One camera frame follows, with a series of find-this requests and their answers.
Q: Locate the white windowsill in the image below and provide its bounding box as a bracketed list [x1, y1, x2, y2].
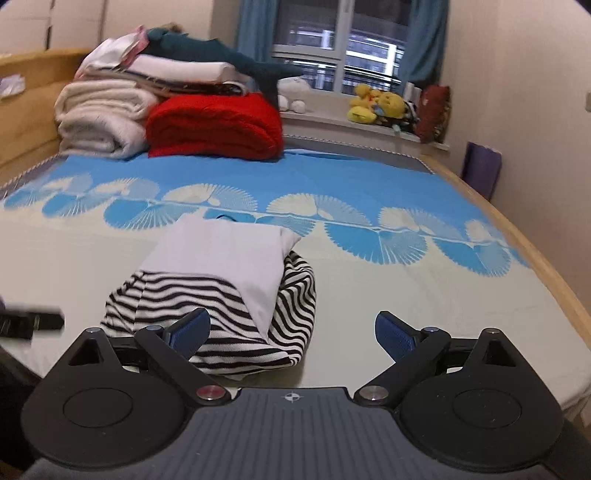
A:
[278, 90, 451, 152]

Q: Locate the white folded blanket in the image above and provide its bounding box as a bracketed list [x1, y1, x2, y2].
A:
[128, 54, 254, 95]

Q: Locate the blue cream patterned bed sheet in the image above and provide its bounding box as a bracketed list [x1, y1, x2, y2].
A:
[0, 148, 591, 422]

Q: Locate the dark patterned folded cloth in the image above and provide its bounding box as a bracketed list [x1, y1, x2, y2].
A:
[157, 79, 246, 99]

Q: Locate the teal shark plush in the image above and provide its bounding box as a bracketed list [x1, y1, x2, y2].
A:
[146, 28, 305, 112]

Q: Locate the red folded blanket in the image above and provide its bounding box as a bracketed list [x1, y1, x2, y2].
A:
[145, 92, 285, 161]

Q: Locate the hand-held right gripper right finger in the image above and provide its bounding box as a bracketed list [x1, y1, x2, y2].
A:
[353, 311, 522, 409]

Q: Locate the cream fluffy folded blanket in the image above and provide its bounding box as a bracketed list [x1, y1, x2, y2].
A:
[54, 79, 161, 160]

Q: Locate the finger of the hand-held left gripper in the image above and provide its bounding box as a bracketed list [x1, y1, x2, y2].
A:
[0, 305, 66, 341]

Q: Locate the blue curtain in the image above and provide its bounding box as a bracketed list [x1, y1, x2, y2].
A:
[236, 0, 279, 64]
[399, 0, 450, 95]

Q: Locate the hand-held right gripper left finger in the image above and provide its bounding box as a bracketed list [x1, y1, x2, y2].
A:
[68, 307, 234, 407]

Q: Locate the window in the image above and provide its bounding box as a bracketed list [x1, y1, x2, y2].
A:
[271, 0, 411, 96]

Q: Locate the white crumpled paper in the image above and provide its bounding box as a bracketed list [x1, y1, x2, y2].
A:
[0, 75, 25, 99]

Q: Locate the pink white cloth pile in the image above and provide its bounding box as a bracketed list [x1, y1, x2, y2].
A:
[75, 25, 149, 80]

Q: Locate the dark red cushion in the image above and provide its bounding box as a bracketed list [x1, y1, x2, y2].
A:
[417, 84, 451, 144]

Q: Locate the white wardrobe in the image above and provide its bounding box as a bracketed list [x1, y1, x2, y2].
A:
[0, 0, 110, 52]

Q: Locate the yellow plush toy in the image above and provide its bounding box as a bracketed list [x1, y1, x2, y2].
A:
[347, 83, 408, 126]

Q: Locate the black white plush toy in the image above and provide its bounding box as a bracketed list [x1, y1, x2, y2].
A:
[401, 98, 422, 136]

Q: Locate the black white striped shirt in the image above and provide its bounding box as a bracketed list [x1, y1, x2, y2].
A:
[102, 213, 318, 380]

